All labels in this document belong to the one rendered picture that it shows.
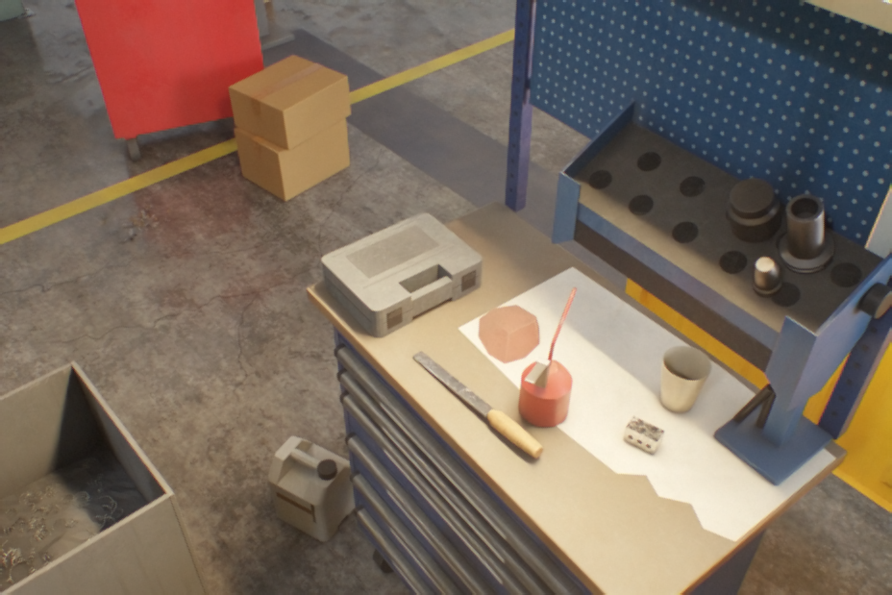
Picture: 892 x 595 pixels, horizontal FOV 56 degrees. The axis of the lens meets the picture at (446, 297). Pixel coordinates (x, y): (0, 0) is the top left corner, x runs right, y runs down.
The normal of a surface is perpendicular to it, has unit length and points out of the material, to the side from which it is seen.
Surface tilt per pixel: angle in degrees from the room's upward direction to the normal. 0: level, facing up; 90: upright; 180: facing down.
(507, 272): 0
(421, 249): 0
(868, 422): 90
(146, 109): 90
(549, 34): 90
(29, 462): 90
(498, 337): 40
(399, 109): 0
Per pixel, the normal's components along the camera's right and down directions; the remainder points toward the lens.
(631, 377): 0.00, -0.75
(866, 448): -0.76, 0.43
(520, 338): 0.36, -0.21
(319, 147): 0.75, 0.44
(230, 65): 0.37, 0.62
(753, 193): -0.37, -0.48
